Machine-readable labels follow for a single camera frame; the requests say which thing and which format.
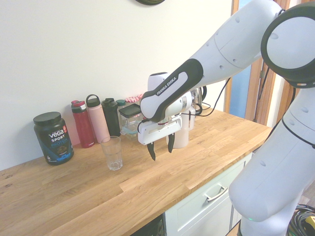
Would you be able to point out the black round wall clock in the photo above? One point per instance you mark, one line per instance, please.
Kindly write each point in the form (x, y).
(149, 1)

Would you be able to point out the dark dishwasher front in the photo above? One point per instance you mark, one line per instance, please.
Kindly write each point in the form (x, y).
(150, 227)

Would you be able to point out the jar with red checkered lid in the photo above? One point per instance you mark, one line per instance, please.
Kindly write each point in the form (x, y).
(133, 99)

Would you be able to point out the red water bottle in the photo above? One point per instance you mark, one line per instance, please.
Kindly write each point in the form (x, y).
(83, 127)

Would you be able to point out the black shaker bottle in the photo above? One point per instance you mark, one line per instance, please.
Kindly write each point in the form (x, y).
(111, 118)

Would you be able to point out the translucent pitcher with blue lid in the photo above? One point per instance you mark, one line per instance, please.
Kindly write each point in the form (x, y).
(183, 137)

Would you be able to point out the pink water bottle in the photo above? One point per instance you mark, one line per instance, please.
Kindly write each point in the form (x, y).
(98, 123)

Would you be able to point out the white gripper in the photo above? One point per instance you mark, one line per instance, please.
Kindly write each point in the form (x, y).
(157, 130)

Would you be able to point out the jar with green lid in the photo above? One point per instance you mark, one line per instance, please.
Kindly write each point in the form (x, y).
(120, 102)

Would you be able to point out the clear container with black lid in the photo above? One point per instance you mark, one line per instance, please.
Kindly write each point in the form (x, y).
(129, 110)

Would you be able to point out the steel electric kettle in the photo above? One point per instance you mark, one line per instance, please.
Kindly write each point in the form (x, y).
(198, 96)

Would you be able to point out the black Vega protein tub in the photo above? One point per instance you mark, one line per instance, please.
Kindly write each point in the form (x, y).
(53, 140)

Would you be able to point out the clear drinking glass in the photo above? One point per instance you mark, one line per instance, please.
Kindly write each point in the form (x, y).
(112, 155)

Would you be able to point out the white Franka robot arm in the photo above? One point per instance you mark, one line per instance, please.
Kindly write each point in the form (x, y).
(246, 37)

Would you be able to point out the white cabinet drawer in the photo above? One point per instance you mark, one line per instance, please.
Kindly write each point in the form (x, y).
(209, 211)

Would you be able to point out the glass container with blue clips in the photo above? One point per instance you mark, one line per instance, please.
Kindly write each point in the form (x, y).
(129, 134)

